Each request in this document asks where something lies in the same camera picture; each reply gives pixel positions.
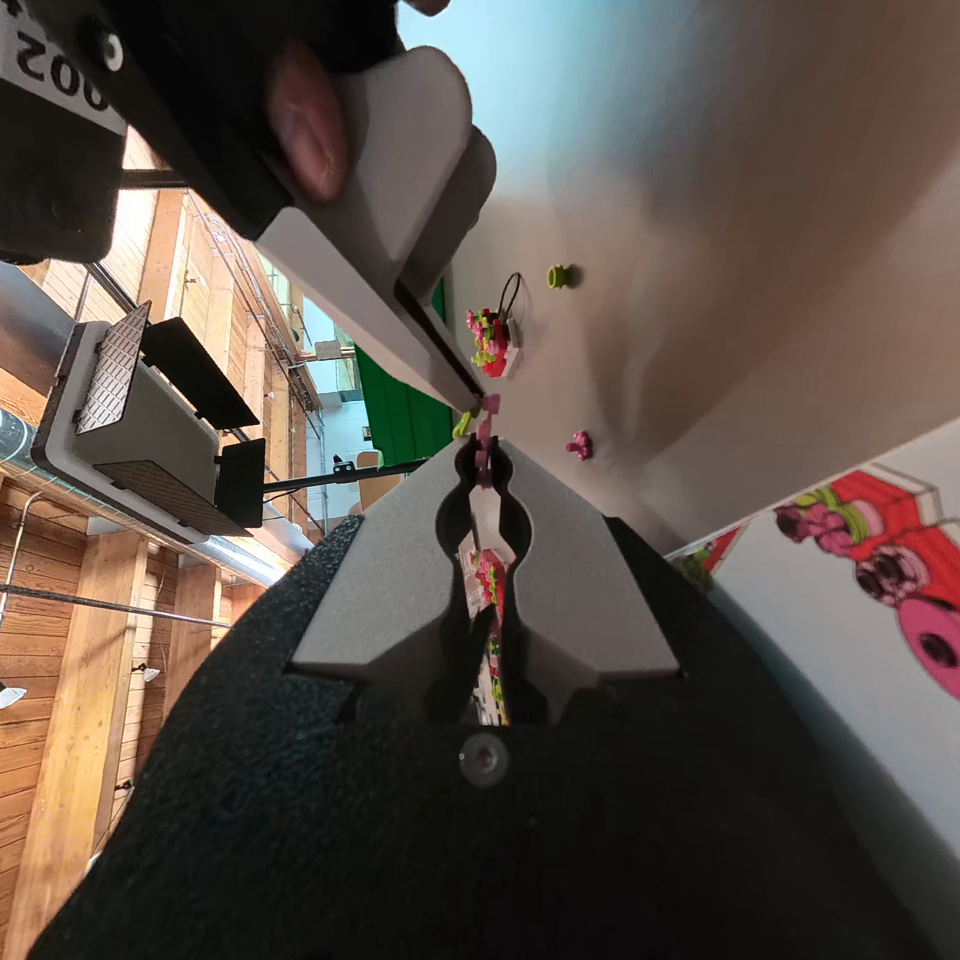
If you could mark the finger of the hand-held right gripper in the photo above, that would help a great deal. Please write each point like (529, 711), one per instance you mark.
(397, 150)
(469, 195)

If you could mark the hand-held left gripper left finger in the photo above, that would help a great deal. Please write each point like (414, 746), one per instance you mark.
(375, 600)

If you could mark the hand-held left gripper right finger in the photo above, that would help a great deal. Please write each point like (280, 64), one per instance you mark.
(592, 600)

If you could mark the lime lego flower piece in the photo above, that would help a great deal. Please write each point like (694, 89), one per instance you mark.
(463, 426)

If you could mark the pink lego flower stem piece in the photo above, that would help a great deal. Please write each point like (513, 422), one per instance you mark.
(487, 427)

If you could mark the small lime lego stud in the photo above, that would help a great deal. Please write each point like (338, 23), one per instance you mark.
(559, 276)

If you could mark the magenta lego flower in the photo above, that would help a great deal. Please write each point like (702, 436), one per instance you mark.
(580, 444)

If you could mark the lego instruction booklet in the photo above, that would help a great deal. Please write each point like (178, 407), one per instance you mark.
(825, 712)

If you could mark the person's right hand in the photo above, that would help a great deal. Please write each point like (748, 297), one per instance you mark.
(307, 127)

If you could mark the black boom pole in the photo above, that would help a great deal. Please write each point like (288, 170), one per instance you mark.
(345, 476)

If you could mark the green panel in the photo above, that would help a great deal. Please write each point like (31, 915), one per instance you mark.
(397, 420)

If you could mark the thin metal rod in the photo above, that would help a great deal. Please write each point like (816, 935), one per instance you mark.
(112, 606)

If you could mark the white and black light panel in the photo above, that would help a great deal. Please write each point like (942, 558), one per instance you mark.
(97, 442)

